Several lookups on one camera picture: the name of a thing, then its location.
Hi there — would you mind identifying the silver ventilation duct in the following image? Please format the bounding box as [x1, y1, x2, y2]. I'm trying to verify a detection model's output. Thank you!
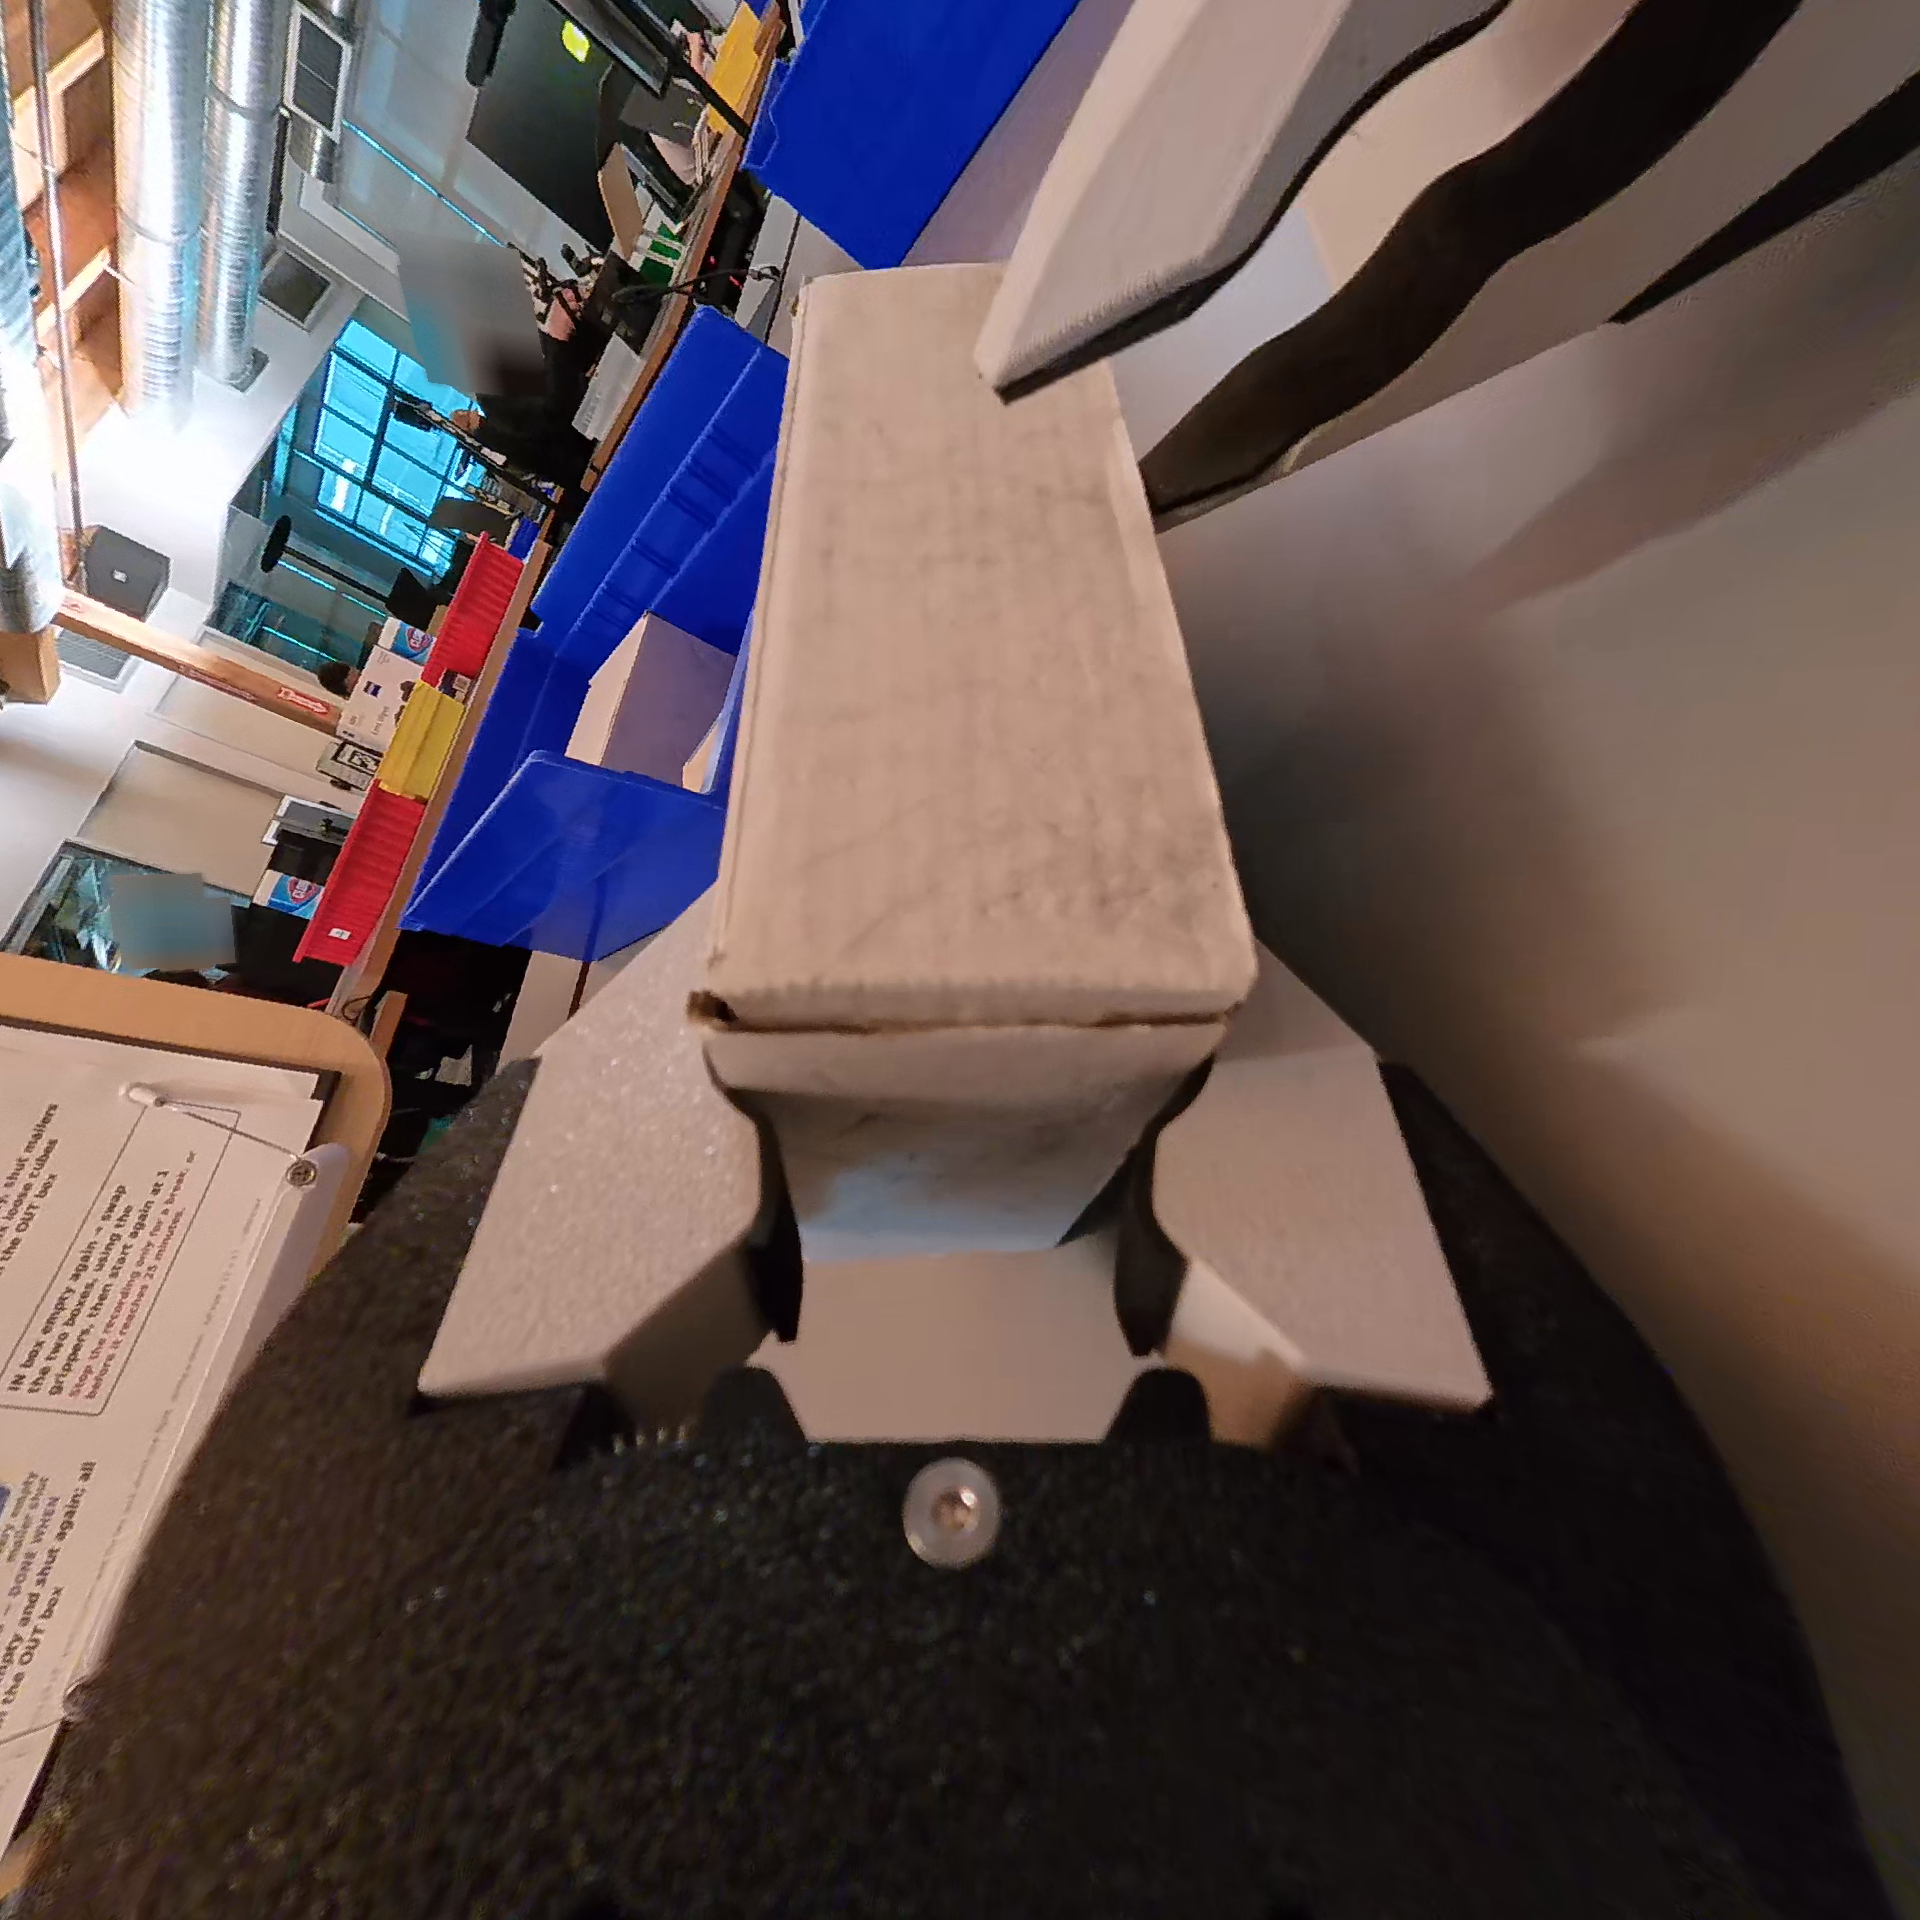
[112, 0, 362, 408]

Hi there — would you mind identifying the printed white carton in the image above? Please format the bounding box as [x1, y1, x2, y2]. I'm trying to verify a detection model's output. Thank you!
[334, 622, 440, 753]

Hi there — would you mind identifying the printed instruction sheet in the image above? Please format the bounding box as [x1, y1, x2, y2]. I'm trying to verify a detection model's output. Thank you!
[0, 1025, 325, 1748]

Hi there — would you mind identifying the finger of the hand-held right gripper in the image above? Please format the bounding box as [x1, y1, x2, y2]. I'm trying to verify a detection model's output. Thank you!
[976, 0, 1503, 408]
[1135, 0, 1920, 521]

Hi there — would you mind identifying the yellow storage bin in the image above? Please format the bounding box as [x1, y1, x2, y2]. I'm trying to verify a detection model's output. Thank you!
[374, 682, 475, 799]

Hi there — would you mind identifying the black ceiling speaker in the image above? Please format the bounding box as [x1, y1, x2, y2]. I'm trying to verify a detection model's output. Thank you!
[76, 527, 174, 622]

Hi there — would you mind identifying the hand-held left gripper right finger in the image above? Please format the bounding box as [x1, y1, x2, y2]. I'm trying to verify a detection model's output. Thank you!
[1123, 945, 1494, 1444]

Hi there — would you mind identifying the blue plastic bin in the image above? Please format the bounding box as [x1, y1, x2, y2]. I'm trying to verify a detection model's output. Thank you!
[403, 306, 792, 963]

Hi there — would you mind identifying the white cardboard mailer box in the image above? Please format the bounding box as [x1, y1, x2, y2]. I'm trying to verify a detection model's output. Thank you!
[691, 263, 1259, 1255]
[567, 616, 747, 793]

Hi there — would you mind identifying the white stand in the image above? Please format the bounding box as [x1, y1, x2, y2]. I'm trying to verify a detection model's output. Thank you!
[0, 1144, 357, 1841]

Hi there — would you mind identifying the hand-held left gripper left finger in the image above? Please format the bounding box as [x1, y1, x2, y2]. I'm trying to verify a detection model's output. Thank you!
[415, 935, 807, 1432]

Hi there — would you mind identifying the red storage bin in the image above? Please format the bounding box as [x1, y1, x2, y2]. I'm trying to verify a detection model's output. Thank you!
[428, 538, 527, 707]
[294, 787, 436, 966]

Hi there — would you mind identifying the blue plastic item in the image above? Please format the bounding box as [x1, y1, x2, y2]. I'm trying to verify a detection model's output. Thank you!
[742, 0, 1080, 271]

